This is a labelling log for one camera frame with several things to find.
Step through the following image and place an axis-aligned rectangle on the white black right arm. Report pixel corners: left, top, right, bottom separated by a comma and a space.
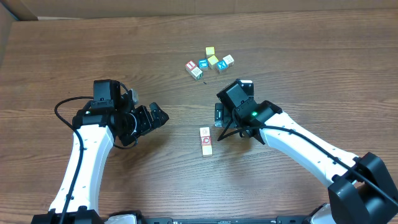
215, 99, 397, 223

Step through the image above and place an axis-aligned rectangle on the white block green edge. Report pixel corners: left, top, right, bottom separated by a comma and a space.
201, 136, 211, 146

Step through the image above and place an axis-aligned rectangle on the blue X block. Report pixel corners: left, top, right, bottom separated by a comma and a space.
216, 60, 228, 73

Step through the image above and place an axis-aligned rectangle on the white block blue side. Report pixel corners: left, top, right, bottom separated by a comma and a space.
201, 145, 213, 157

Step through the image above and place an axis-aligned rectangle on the cardboard wall panel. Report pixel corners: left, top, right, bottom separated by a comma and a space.
1, 0, 397, 21

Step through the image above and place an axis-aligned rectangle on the white block frog picture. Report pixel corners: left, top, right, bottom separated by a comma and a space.
200, 127, 211, 138

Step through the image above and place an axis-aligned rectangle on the yellow block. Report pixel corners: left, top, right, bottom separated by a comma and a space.
207, 55, 219, 70
205, 46, 215, 58

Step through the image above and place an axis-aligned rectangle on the white block green side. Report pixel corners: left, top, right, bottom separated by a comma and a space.
190, 67, 203, 80

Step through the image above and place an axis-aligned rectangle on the white block far right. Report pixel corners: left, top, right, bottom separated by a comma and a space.
223, 55, 234, 67

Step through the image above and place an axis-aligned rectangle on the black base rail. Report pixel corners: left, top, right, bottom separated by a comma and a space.
105, 211, 310, 224

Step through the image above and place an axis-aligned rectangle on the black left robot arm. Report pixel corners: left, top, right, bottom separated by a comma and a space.
32, 87, 169, 223

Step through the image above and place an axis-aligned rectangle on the blue letter block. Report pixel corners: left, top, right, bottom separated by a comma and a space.
198, 59, 209, 71

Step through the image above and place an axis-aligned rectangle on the red I block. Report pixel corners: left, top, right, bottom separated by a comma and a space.
185, 60, 197, 73

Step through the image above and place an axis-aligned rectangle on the yellow block near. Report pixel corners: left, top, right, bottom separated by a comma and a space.
207, 55, 219, 70

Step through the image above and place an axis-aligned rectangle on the yellow block far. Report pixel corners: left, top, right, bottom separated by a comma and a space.
205, 46, 215, 58

